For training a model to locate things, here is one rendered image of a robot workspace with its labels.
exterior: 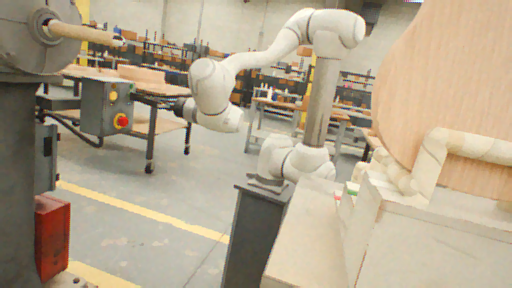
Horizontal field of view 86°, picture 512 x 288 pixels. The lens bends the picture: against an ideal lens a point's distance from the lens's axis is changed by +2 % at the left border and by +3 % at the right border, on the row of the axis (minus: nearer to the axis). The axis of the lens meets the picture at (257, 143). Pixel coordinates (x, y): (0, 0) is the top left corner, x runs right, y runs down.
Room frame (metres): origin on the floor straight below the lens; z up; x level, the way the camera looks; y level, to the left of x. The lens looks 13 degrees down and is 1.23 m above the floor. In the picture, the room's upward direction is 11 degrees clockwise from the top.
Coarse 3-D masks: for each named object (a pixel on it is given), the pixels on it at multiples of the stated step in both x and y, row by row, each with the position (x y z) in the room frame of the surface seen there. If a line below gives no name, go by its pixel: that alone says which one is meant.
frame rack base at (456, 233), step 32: (384, 192) 0.39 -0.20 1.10; (448, 192) 0.46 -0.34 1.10; (352, 224) 0.48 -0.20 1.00; (384, 224) 0.36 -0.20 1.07; (416, 224) 0.35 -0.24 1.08; (448, 224) 0.35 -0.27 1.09; (480, 224) 0.34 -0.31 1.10; (352, 256) 0.42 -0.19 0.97; (384, 256) 0.36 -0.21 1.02; (416, 256) 0.35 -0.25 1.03; (448, 256) 0.34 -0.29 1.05; (480, 256) 0.34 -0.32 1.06
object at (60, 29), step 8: (56, 24) 0.72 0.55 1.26; (64, 24) 0.72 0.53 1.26; (56, 32) 0.72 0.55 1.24; (64, 32) 0.71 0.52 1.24; (72, 32) 0.70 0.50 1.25; (80, 32) 0.70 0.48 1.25; (88, 32) 0.69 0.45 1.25; (96, 32) 0.69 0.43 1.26; (104, 32) 0.69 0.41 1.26; (88, 40) 0.70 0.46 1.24; (96, 40) 0.69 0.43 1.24; (104, 40) 0.68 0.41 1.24; (112, 40) 0.68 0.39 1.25
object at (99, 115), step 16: (96, 80) 0.93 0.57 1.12; (112, 80) 0.97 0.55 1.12; (128, 80) 1.08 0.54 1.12; (96, 96) 0.93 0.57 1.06; (128, 96) 1.03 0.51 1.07; (48, 112) 0.94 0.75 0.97; (80, 112) 0.94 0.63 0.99; (96, 112) 0.93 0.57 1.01; (112, 112) 0.96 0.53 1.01; (128, 112) 1.04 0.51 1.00; (80, 128) 0.94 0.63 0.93; (96, 128) 0.93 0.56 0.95; (112, 128) 0.97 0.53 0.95; (128, 128) 1.05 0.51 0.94; (96, 144) 0.97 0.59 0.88
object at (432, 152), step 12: (432, 144) 0.37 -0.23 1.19; (444, 144) 0.36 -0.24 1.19; (420, 156) 0.38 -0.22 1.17; (432, 156) 0.36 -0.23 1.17; (444, 156) 0.36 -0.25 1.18; (420, 168) 0.37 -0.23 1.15; (432, 168) 0.36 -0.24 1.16; (420, 180) 0.37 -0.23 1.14; (432, 180) 0.36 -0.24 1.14; (420, 192) 0.36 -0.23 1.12; (432, 192) 0.37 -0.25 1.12; (420, 204) 0.36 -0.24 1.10
